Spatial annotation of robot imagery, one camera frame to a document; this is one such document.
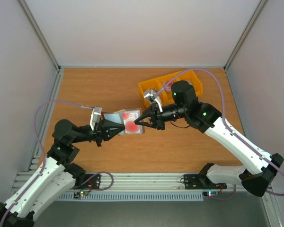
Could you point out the red circle card stack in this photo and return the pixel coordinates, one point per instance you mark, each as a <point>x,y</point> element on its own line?
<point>166,86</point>

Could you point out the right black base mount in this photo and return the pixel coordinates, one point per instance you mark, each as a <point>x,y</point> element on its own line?
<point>197,181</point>

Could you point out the circuit board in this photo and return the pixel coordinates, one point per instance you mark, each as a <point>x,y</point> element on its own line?
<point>210,194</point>
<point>81,194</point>

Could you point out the brown leather card holder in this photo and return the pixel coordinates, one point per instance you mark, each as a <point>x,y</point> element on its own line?
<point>117,117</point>

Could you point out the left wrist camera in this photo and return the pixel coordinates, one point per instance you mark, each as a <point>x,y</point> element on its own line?
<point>95,116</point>

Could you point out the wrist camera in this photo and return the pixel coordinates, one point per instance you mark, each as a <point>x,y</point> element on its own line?
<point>149,96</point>
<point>95,116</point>

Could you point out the grey slotted cable duct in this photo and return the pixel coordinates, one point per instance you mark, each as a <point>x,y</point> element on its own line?
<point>131,196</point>

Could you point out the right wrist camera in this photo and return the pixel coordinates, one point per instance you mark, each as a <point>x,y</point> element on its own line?
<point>149,96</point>

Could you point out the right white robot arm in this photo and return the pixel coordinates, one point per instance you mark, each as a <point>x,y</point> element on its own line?
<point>258,167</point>

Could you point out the yellow three-compartment bin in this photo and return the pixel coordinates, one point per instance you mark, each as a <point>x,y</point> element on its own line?
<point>166,95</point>

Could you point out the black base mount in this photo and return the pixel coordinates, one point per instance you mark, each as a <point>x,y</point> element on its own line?
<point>89,182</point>
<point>197,181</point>

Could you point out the right circuit board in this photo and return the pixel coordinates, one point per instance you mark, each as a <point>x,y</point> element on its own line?
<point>210,194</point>

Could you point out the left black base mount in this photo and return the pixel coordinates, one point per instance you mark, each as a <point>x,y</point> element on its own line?
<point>89,182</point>

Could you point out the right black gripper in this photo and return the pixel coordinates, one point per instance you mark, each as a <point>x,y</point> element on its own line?
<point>157,117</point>

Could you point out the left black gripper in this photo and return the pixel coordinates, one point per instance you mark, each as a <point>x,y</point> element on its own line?
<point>104,127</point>

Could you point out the aluminium front rail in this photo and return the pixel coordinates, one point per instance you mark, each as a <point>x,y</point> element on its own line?
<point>132,182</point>

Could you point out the left circuit board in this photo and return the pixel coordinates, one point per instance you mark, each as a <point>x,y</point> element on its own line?
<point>81,194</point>

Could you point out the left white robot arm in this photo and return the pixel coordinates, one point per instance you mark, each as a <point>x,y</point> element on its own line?
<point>56,174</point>

